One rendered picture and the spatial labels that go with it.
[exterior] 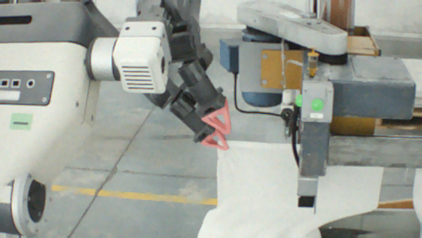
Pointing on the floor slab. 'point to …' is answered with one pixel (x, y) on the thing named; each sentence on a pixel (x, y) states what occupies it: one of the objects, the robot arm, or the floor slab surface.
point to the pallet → (401, 123)
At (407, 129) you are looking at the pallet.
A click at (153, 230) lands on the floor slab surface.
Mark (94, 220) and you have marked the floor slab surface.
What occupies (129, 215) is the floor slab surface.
